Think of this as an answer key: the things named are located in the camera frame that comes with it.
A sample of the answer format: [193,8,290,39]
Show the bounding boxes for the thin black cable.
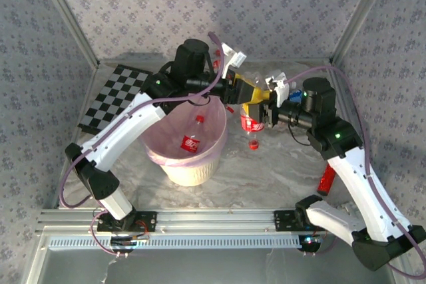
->
[288,124,313,147]

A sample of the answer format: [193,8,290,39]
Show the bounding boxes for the aluminium frame post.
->
[32,0,101,68]
[329,0,399,65]

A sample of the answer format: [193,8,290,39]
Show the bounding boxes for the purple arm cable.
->
[59,31,224,257]
[285,66,426,279]

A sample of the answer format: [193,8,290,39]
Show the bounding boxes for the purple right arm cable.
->
[285,66,426,279]

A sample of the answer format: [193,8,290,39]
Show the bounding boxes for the cream plastic waste bin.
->
[138,96,230,188]

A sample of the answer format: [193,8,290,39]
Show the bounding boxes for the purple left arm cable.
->
[59,31,224,257]

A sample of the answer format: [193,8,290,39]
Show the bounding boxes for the small black controller board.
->
[109,234,150,252]
[298,234,323,252]

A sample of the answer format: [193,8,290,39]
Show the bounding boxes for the aluminium mounting rail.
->
[35,208,320,233]

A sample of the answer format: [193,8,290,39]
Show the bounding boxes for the red glitter cylinder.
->
[316,163,336,198]

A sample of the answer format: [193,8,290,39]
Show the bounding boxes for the black and white checkerboard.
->
[77,63,154,137]

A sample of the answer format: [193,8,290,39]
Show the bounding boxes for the clear bottle with red label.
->
[239,113,266,151]
[179,114,206,154]

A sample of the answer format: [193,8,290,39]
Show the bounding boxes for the white slotted cable duct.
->
[48,234,309,250]

